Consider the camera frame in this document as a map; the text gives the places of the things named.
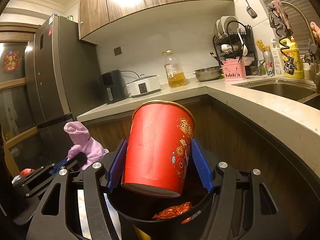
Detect red paper cup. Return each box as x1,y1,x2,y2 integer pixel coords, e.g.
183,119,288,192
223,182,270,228
121,100,195,198

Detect floral blue white tablecloth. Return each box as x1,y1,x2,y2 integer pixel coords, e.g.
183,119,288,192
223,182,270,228
77,190,122,239

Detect steel kitchen faucet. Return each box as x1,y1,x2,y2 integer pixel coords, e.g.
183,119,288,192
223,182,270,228
267,0,319,90

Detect white rice cooker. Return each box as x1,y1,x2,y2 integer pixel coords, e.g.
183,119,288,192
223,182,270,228
126,75,161,98

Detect red white printed plastic bag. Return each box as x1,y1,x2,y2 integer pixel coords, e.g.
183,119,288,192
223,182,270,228
12,168,35,184

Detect steel mixing bowl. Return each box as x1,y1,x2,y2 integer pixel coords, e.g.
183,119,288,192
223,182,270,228
193,66,222,82

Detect black trash bin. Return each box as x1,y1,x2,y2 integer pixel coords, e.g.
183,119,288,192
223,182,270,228
107,188,213,239

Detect wooden glass door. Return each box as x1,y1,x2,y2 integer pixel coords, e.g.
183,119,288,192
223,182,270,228
1,22,42,177

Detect pink utensil basket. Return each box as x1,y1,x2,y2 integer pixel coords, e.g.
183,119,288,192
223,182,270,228
222,59,246,81

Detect white spray bottle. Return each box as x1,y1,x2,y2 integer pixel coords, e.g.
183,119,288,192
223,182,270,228
271,38,285,77

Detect black dish rack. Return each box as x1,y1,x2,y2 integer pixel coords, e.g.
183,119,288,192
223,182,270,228
213,21,258,67

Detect yellow detergent bottle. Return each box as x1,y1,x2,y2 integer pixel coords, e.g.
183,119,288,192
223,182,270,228
279,36,304,79

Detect dark wall socket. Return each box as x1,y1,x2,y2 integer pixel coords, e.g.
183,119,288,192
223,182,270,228
114,47,122,56

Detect dark grey refrigerator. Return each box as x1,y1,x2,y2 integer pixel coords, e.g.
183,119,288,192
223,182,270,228
25,14,105,163

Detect cooking oil bottle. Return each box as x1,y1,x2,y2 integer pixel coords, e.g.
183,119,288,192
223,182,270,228
162,49,186,88

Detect window blinds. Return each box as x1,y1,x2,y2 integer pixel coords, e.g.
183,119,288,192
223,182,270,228
247,0,320,53

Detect hanging spatula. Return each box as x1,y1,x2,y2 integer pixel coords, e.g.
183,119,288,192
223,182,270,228
245,0,258,19

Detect black air fryer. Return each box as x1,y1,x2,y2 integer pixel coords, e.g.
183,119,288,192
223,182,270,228
101,69,126,104

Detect pink plastic glove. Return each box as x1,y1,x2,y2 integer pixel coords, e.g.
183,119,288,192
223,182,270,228
63,121,109,171

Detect steel sink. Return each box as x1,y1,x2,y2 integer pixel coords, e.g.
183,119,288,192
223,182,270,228
236,78,319,110

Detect white ladle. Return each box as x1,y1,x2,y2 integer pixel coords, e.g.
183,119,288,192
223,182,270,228
237,28,248,56

